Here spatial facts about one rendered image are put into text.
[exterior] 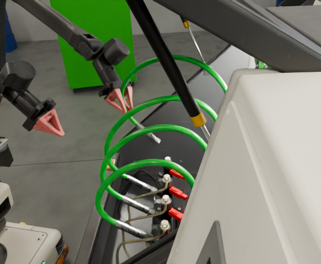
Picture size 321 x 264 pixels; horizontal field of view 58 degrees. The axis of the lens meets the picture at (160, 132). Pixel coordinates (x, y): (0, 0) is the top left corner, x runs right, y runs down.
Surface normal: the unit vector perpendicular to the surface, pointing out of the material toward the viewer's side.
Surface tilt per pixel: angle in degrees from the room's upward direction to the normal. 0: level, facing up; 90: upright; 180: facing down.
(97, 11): 90
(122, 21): 90
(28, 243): 0
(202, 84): 90
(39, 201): 0
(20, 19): 90
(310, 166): 0
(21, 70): 45
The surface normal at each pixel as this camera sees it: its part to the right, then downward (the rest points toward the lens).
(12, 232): -0.04, -0.85
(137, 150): -0.05, 0.53
